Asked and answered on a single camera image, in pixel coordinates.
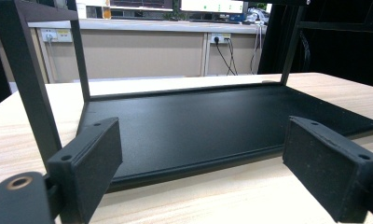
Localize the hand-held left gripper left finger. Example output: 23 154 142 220
47 117 124 224

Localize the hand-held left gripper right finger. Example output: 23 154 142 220
282 116 373 224

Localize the dark monitor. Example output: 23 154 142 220
109 0 174 10

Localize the black power cable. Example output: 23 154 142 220
214 36 237 77
225 37 239 76

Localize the black metal rack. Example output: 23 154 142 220
0 0 373 194

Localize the bundle of white cables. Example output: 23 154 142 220
245 7 270 26

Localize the beige counter partition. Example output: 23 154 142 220
0 18 268 84

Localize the white wall socket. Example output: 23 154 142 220
40 28 74 44
210 33 232 45

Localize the white box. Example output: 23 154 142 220
76 2 88 20

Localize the white cable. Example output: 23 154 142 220
249 24 267 75

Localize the black metal stand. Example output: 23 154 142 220
295 18 373 34

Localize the bright white monitor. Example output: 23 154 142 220
180 0 245 14

